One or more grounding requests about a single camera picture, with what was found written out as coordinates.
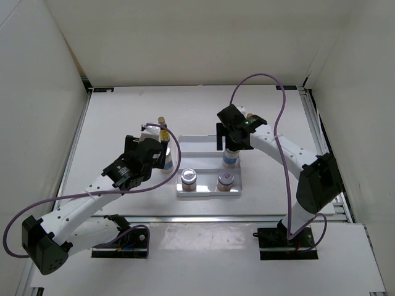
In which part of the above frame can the blue-label silver-cap jar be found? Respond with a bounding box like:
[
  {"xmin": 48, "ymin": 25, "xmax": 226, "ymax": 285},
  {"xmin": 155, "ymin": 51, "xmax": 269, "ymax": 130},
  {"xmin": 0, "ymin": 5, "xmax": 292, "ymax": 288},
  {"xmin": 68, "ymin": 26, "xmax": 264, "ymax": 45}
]
[
  {"xmin": 162, "ymin": 147, "xmax": 173, "ymax": 173},
  {"xmin": 222, "ymin": 148, "xmax": 239, "ymax": 169}
]

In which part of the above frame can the brown spice jar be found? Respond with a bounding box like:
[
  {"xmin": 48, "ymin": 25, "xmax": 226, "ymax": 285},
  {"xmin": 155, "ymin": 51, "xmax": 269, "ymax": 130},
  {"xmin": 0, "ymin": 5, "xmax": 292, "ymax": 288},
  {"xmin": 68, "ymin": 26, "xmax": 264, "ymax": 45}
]
[
  {"xmin": 180, "ymin": 168, "xmax": 198, "ymax": 191},
  {"xmin": 217, "ymin": 169, "xmax": 235, "ymax": 191}
]

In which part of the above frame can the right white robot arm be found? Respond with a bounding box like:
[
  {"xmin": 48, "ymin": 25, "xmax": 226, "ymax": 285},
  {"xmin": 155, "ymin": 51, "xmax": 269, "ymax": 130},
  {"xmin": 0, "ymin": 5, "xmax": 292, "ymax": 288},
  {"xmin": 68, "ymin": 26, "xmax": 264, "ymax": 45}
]
[{"xmin": 216, "ymin": 104, "xmax": 343, "ymax": 247}]

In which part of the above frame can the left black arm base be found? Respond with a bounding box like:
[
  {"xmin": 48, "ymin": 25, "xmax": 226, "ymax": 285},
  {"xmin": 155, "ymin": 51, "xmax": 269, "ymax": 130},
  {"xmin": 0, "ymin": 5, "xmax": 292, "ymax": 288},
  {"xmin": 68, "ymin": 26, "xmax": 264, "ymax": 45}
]
[{"xmin": 91, "ymin": 215, "xmax": 151, "ymax": 259}]

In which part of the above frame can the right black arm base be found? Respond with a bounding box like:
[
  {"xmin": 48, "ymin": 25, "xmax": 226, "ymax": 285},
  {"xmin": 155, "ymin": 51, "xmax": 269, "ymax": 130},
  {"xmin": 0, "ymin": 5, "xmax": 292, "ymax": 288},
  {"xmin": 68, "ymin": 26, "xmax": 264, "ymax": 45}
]
[{"xmin": 252, "ymin": 221, "xmax": 318, "ymax": 261}]

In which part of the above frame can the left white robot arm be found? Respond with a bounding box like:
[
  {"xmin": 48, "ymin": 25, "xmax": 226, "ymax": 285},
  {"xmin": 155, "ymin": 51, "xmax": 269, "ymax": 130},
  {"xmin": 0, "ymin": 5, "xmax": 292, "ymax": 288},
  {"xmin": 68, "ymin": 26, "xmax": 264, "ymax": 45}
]
[{"xmin": 22, "ymin": 135, "xmax": 168, "ymax": 275}]

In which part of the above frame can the white tiered organizer tray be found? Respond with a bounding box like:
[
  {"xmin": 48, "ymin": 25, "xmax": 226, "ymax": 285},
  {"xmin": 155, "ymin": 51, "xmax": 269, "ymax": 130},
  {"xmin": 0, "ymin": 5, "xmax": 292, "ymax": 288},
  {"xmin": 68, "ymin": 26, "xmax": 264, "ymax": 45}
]
[{"xmin": 175, "ymin": 135, "xmax": 243, "ymax": 200}]

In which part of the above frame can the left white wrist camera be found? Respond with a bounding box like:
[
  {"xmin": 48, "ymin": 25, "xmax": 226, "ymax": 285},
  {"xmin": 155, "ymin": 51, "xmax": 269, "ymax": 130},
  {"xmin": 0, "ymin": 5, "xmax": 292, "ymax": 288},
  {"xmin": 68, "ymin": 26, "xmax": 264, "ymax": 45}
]
[{"xmin": 139, "ymin": 124, "xmax": 160, "ymax": 142}]

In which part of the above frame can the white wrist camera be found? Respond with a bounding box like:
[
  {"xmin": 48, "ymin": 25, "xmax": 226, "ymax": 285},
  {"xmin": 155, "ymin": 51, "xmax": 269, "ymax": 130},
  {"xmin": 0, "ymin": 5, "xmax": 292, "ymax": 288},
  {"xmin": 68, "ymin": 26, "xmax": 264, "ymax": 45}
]
[
  {"xmin": 139, "ymin": 124, "xmax": 160, "ymax": 142},
  {"xmin": 236, "ymin": 106, "xmax": 246, "ymax": 117}
]

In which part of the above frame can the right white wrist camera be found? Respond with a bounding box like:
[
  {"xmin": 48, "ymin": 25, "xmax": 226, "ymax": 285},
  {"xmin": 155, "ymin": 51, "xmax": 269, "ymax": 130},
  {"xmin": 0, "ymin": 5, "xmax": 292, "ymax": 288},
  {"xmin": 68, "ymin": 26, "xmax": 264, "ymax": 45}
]
[{"xmin": 236, "ymin": 106, "xmax": 246, "ymax": 117}]

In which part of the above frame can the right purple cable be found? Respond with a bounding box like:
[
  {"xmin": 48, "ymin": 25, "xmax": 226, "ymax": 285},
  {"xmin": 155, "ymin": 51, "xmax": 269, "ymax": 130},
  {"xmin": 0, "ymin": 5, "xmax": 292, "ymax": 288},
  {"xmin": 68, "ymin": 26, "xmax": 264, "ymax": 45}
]
[{"xmin": 230, "ymin": 73, "xmax": 328, "ymax": 252}]

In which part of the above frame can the purple cable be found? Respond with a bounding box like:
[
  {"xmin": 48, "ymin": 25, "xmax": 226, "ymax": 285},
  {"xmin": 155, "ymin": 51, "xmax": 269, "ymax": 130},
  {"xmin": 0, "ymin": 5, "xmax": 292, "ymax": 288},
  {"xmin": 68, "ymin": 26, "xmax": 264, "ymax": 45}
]
[
  {"xmin": 2, "ymin": 122, "xmax": 182, "ymax": 258},
  {"xmin": 230, "ymin": 73, "xmax": 328, "ymax": 252}
]

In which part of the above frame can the aluminium table rail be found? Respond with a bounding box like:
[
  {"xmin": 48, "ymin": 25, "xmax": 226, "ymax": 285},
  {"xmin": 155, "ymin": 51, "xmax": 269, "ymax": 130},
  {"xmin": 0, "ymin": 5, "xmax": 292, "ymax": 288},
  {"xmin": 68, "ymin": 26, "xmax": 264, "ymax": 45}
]
[{"xmin": 33, "ymin": 212, "xmax": 368, "ymax": 226}]

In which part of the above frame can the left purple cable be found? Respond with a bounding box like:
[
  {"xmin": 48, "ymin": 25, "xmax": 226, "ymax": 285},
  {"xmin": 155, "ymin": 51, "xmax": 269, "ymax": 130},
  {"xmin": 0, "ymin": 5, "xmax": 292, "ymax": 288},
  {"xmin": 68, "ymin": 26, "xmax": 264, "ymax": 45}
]
[{"xmin": 2, "ymin": 122, "xmax": 182, "ymax": 258}]

